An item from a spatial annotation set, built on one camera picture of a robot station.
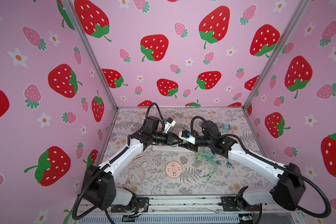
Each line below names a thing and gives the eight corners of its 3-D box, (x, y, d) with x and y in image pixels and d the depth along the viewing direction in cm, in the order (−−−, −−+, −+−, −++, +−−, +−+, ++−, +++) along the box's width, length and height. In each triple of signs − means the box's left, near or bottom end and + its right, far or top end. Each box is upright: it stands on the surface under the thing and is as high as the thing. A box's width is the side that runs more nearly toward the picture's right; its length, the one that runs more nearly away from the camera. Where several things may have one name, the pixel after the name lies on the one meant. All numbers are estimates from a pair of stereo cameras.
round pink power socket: (165, 178, 85) (165, 176, 83) (165, 163, 91) (165, 161, 89) (181, 178, 85) (182, 176, 83) (181, 163, 91) (181, 161, 89)
